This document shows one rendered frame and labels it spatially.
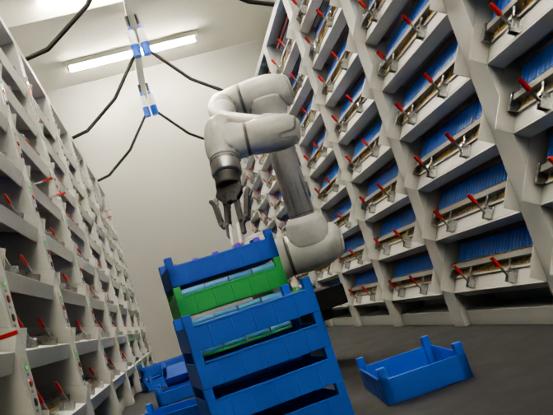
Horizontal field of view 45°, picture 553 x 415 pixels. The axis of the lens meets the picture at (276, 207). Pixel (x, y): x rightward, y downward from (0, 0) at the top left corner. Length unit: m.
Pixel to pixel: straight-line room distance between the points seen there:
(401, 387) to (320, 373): 0.18
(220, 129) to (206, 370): 0.80
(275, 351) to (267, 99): 1.23
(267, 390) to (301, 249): 1.08
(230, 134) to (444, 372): 0.91
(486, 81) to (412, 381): 0.79
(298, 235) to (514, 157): 0.97
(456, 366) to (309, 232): 1.07
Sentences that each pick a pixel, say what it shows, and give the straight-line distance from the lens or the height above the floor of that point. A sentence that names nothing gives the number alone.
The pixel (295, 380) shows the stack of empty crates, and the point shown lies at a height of 0.12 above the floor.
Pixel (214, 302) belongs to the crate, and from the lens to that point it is 1.74.
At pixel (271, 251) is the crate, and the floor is 0.42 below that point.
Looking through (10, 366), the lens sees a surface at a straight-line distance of 1.51.
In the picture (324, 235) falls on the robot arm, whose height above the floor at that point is 0.46.
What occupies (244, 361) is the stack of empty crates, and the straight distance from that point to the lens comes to 1.45.
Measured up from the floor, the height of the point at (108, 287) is 0.67.
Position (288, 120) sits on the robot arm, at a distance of 1.97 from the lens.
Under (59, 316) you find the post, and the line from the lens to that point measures 2.24.
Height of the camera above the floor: 0.30
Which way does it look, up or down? 7 degrees up
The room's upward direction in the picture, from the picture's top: 18 degrees counter-clockwise
